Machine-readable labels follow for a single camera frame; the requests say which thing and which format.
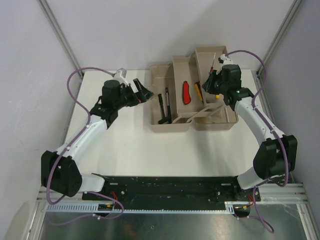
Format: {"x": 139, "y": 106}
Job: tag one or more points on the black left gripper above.
{"x": 143, "y": 94}

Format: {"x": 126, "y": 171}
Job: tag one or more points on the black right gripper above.
{"x": 209, "y": 85}

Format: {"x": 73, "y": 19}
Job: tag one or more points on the black pen tool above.
{"x": 169, "y": 115}

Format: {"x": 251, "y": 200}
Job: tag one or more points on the red handled tool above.
{"x": 186, "y": 97}

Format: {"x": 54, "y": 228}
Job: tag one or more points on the black T-handle wrench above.
{"x": 162, "y": 111}

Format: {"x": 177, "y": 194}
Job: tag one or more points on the translucent brown plastic toolbox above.
{"x": 212, "y": 115}

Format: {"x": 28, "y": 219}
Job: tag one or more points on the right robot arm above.
{"x": 277, "y": 152}

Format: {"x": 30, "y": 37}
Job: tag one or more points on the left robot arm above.
{"x": 59, "y": 168}

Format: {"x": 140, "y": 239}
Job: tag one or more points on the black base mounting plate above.
{"x": 175, "y": 192}

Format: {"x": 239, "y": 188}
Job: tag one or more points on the right aluminium frame post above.
{"x": 282, "y": 30}

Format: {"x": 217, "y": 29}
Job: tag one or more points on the aluminium frame post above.
{"x": 282, "y": 30}
{"x": 56, "y": 28}

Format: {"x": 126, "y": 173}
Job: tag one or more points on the white slotted cable duct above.
{"x": 103, "y": 208}

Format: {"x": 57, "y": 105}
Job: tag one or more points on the left aluminium frame post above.
{"x": 56, "y": 28}

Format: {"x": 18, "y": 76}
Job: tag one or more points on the aluminium front rail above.
{"x": 293, "y": 193}

